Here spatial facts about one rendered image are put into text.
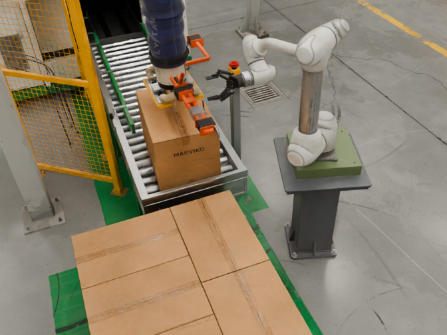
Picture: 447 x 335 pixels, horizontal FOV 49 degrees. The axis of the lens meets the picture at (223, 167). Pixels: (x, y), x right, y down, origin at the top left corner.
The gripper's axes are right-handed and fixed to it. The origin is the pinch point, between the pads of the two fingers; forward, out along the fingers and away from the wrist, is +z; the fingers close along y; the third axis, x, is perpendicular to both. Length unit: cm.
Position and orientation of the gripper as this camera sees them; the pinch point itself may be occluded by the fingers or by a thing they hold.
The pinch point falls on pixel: (208, 88)
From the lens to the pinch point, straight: 283.2
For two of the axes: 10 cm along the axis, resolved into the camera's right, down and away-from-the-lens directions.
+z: -9.3, 2.8, -2.6
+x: -3.8, -6.0, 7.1
